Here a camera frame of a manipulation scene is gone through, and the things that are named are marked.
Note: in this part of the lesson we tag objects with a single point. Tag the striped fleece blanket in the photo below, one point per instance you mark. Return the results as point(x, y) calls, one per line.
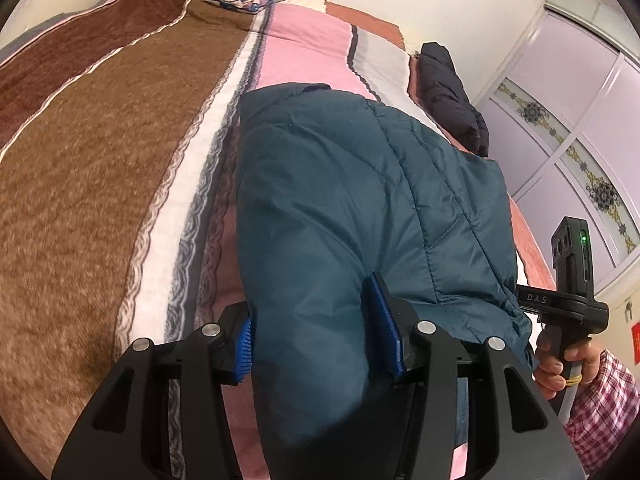
point(100, 185)

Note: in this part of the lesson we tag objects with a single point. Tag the person's right hand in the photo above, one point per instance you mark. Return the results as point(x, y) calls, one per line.
point(555, 377)

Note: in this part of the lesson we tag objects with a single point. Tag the purple sliding door wardrobe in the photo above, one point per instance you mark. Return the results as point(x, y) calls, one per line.
point(590, 90)

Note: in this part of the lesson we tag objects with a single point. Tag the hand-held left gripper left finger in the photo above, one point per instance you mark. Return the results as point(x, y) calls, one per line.
point(243, 352)

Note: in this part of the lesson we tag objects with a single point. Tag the cream bed headboard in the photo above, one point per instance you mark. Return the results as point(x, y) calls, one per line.
point(50, 15)

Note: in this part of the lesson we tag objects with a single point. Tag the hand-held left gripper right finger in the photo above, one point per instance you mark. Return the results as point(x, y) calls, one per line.
point(382, 326)

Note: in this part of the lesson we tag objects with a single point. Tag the teal padded jacket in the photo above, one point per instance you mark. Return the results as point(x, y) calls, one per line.
point(340, 200)

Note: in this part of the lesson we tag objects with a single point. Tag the black padded jacket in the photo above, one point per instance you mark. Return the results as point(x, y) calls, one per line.
point(447, 95)

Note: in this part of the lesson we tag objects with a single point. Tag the red wall sticker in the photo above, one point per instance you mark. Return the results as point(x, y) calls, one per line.
point(636, 345)

